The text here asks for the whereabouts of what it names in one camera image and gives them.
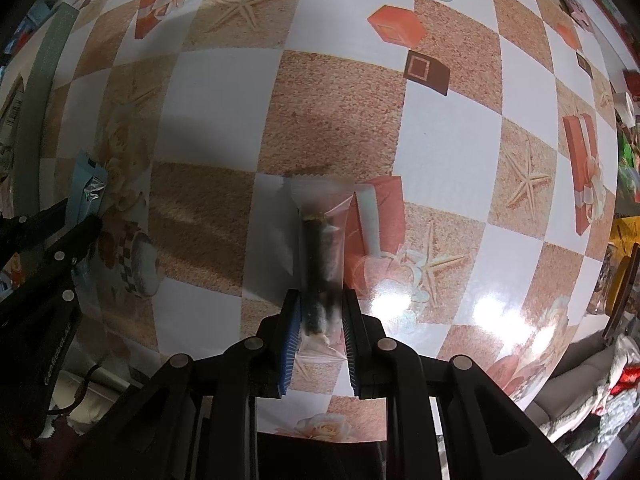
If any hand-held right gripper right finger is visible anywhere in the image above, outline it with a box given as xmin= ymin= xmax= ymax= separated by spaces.
xmin=342 ymin=287 xmax=583 ymax=480

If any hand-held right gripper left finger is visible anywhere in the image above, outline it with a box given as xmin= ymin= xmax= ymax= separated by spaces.
xmin=87 ymin=287 xmax=303 ymax=480

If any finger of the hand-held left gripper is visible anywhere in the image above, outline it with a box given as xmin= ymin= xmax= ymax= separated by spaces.
xmin=0 ymin=197 xmax=71 ymax=261
xmin=30 ymin=215 xmax=105 ymax=311

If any light blue snack packet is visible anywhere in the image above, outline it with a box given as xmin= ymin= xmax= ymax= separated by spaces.
xmin=64 ymin=150 xmax=110 ymax=228

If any clear packet dark stick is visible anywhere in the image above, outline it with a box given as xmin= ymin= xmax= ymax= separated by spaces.
xmin=282 ymin=172 xmax=357 ymax=361

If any clear bag of seeds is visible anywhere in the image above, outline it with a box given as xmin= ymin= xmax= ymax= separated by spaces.
xmin=587 ymin=242 xmax=628 ymax=317

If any small pink snack packet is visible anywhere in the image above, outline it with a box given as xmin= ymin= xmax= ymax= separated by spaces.
xmin=554 ymin=0 xmax=596 ymax=28

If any black cable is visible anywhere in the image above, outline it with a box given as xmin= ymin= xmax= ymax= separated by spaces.
xmin=46 ymin=359 xmax=128 ymax=418

